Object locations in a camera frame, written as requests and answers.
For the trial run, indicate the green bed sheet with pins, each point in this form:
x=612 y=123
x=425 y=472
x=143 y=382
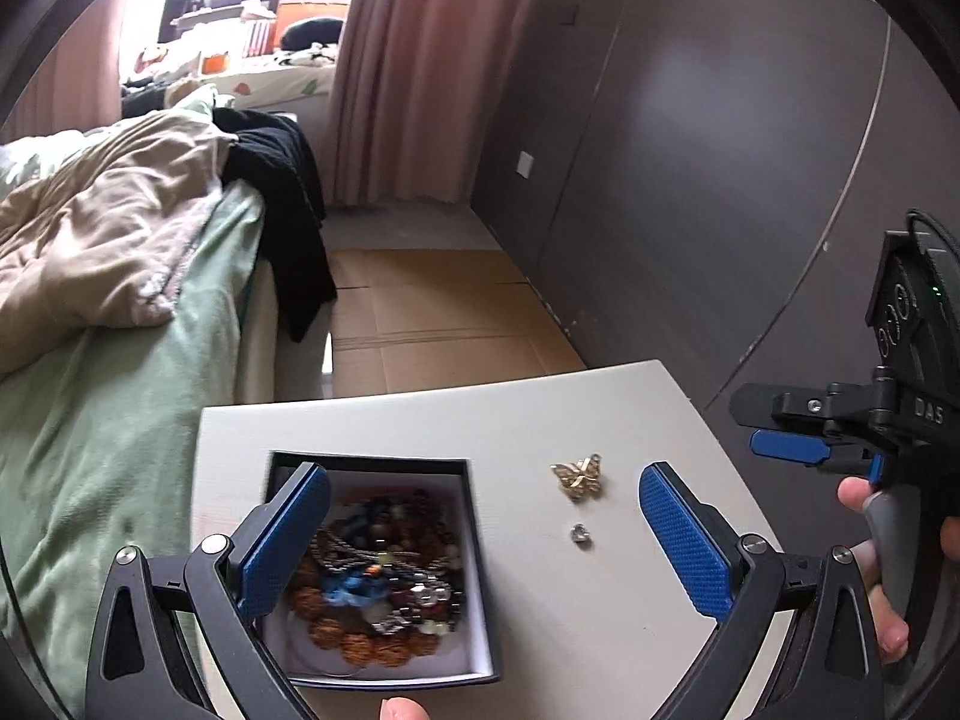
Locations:
x=112 y=427

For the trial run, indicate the black bag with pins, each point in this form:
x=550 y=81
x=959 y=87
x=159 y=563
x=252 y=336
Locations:
x=311 y=31

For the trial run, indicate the person's right hand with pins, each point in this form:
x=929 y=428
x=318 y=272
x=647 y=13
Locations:
x=855 y=496

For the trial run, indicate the white bed frame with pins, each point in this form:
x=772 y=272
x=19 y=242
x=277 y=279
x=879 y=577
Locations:
x=259 y=345

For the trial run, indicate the black clothing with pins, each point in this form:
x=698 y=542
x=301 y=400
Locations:
x=292 y=225

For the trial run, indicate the row of books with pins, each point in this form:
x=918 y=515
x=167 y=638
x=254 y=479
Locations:
x=259 y=37

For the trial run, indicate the floral windowsill sheet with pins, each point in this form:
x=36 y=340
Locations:
x=277 y=79

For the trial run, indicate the gold butterfly brooch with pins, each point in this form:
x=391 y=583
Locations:
x=576 y=476

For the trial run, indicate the person's left hand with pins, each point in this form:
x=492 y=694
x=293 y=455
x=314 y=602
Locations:
x=401 y=709

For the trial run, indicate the dark brown wardrobe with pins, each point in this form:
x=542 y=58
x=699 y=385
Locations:
x=712 y=165

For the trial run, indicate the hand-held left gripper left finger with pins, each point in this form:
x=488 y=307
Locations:
x=289 y=540

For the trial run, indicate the pink curtain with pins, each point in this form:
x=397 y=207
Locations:
x=420 y=75
x=75 y=82

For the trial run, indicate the flattened cardboard sheet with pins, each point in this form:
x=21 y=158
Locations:
x=435 y=315

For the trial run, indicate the beige duvet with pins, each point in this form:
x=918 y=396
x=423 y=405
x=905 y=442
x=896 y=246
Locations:
x=90 y=225

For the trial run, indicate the black jewelry box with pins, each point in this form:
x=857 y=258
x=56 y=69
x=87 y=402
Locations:
x=420 y=484

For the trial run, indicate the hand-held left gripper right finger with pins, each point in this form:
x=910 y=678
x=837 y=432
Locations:
x=686 y=540

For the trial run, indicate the blue tassel ornament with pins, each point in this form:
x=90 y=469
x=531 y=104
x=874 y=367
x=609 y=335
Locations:
x=349 y=589

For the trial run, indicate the white wall outlet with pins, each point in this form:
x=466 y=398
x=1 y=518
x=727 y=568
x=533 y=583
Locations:
x=525 y=163

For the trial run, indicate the white low table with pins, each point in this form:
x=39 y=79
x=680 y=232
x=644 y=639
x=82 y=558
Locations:
x=562 y=420

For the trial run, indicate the orange box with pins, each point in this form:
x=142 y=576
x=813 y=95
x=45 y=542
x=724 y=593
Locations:
x=300 y=9

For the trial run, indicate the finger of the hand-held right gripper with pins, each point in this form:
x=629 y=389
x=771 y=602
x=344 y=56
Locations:
x=787 y=446
x=780 y=401

